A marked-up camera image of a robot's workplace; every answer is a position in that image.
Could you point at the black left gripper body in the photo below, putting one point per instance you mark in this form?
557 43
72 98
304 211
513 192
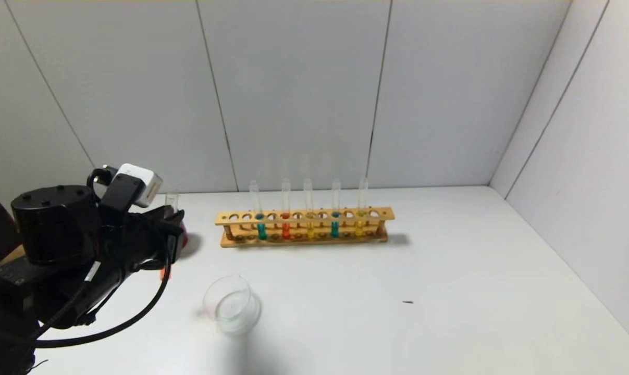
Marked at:
173 240

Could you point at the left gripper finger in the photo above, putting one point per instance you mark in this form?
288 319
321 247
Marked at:
183 233
163 216

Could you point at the test tube orange-red liquid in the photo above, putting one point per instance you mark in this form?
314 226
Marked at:
172 200

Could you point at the test tube teal blue liquid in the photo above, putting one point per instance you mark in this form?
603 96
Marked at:
335 229
261 230

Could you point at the orange and black left arm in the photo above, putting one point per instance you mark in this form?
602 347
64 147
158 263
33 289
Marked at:
12 312

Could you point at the test tube red liquid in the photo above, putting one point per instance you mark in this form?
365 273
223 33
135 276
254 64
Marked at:
286 232

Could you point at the test tube yellow liquid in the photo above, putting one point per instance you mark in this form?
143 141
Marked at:
359 229
309 232

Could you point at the wooden test tube rack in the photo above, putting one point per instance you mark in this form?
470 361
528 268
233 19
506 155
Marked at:
382 213

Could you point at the red plastic cup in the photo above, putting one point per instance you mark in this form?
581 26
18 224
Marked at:
184 238

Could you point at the clear glass beaker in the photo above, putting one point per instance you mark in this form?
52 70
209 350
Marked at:
231 307

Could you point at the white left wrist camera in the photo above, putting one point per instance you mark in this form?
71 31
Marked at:
139 179

